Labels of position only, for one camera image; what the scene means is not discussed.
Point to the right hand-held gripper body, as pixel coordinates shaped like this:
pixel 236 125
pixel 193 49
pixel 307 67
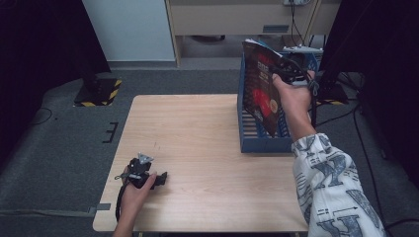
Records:
pixel 291 67

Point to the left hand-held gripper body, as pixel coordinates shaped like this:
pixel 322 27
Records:
pixel 140 171

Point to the dark brown red magazine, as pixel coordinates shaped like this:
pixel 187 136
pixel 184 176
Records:
pixel 260 85

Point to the blue plastic file holder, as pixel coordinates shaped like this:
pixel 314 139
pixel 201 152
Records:
pixel 263 144

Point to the person's left hand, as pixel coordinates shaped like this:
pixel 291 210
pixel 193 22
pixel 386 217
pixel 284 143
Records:
pixel 135 196

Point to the person's right hand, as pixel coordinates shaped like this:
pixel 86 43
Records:
pixel 294 97

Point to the striped-edge black stand base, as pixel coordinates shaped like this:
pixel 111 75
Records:
pixel 331 92
pixel 97 94

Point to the grey tape strip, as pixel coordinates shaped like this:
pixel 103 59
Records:
pixel 100 208

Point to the white power strip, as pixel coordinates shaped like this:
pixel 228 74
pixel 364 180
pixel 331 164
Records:
pixel 296 2

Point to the black curtain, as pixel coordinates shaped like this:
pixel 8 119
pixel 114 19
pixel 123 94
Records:
pixel 385 49
pixel 39 49

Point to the white panel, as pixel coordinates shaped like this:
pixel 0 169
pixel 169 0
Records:
pixel 131 29

